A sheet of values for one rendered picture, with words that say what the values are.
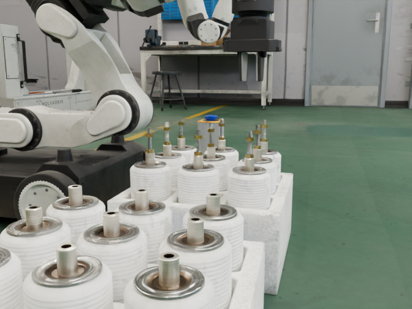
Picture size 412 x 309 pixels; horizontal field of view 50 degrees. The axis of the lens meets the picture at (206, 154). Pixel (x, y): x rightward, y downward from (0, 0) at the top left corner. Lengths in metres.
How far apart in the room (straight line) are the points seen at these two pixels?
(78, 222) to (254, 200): 0.39
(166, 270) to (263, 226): 0.49
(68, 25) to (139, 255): 0.94
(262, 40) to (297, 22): 5.18
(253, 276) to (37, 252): 0.30
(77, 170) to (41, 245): 0.68
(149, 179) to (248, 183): 0.23
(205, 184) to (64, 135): 0.65
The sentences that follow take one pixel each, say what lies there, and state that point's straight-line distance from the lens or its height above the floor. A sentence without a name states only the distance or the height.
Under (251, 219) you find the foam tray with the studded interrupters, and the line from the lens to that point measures 0.94.
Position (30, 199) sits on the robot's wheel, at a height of 0.12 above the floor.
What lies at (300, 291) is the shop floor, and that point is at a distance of 1.02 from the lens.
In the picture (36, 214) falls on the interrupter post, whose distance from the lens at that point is 0.67.
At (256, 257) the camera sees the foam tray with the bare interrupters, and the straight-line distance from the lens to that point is 0.72.
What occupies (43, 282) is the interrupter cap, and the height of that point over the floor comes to 0.25.
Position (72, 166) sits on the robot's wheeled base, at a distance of 1.30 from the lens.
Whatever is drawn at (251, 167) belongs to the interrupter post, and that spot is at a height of 0.26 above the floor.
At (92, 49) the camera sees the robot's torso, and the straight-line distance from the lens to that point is 1.40.
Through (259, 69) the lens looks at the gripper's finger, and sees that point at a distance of 0.95.
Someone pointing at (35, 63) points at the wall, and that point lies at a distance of 7.45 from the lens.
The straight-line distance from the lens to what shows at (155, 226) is 0.70.
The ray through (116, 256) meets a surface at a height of 0.24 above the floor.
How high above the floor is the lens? 0.47
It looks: 11 degrees down
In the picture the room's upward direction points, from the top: straight up
